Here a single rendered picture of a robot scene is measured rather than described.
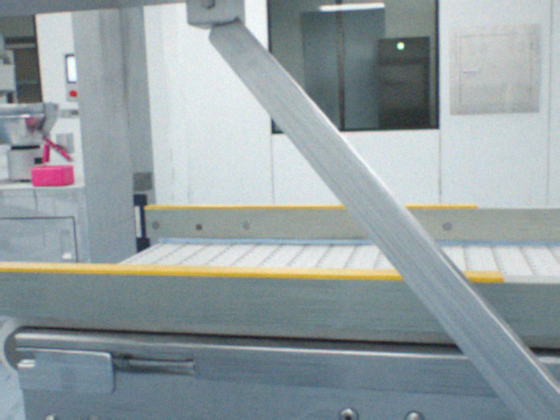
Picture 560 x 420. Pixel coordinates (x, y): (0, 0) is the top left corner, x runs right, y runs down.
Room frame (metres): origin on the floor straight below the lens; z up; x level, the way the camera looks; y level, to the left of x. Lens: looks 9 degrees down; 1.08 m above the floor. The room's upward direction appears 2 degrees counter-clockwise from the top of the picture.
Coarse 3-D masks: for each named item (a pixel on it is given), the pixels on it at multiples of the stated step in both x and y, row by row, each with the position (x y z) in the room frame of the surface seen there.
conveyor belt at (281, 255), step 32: (160, 256) 0.63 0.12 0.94; (192, 256) 0.63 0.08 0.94; (224, 256) 0.62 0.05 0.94; (256, 256) 0.62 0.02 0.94; (288, 256) 0.61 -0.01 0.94; (320, 256) 0.61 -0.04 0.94; (352, 256) 0.60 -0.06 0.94; (384, 256) 0.60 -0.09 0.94; (480, 256) 0.58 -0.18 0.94; (512, 256) 0.58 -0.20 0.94; (544, 256) 0.57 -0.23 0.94; (32, 320) 0.46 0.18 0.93; (64, 320) 0.45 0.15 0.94; (96, 320) 0.45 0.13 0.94; (128, 320) 0.44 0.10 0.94; (0, 352) 0.46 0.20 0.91
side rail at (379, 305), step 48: (0, 288) 0.44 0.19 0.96; (48, 288) 0.43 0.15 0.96; (96, 288) 0.43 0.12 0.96; (144, 288) 0.42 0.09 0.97; (192, 288) 0.41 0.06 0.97; (240, 288) 0.40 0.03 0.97; (288, 288) 0.40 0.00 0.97; (336, 288) 0.39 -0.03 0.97; (384, 288) 0.38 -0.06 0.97; (480, 288) 0.37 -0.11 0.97; (528, 288) 0.37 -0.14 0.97
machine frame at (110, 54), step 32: (96, 32) 0.74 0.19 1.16; (128, 32) 0.74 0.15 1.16; (96, 64) 0.74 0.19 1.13; (128, 64) 0.74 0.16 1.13; (96, 96) 0.74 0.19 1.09; (128, 96) 0.73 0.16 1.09; (96, 128) 0.74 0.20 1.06; (128, 128) 0.73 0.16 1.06; (96, 160) 0.74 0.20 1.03; (128, 160) 0.73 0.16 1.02; (96, 192) 0.74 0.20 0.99; (128, 192) 0.73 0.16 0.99; (96, 224) 0.74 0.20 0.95; (128, 224) 0.73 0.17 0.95; (96, 256) 0.74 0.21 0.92; (128, 256) 0.73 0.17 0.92
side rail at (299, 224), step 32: (160, 224) 0.71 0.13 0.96; (192, 224) 0.70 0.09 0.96; (224, 224) 0.69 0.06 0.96; (256, 224) 0.68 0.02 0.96; (288, 224) 0.67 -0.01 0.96; (320, 224) 0.67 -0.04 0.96; (352, 224) 0.66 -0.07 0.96; (448, 224) 0.64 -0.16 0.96; (480, 224) 0.63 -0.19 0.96; (512, 224) 0.62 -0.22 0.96; (544, 224) 0.62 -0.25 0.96
